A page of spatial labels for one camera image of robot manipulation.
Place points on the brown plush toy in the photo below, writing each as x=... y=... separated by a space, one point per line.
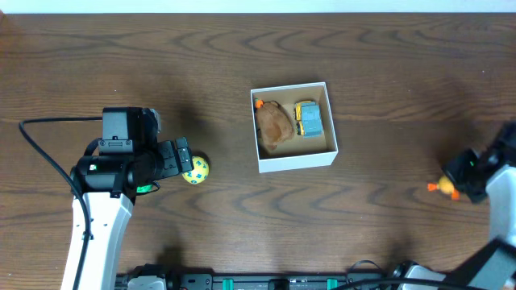
x=273 y=123

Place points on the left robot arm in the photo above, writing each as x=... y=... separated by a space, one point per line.
x=115 y=169

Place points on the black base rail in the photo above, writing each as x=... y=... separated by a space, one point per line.
x=155 y=276

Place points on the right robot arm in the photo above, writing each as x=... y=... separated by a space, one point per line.
x=489 y=175

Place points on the yellow grey toy truck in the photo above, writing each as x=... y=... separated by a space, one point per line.
x=308 y=119

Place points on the yellow ball with blue letters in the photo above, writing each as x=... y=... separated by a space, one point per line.
x=199 y=172

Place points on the white cardboard box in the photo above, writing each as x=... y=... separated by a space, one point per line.
x=299 y=152

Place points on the orange toy duck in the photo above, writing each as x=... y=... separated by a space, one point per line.
x=445 y=186

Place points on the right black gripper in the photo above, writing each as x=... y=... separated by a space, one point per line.
x=457 y=177

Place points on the green plastic wheel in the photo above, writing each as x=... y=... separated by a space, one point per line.
x=144 y=189

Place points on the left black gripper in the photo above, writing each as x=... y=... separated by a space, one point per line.
x=183 y=155

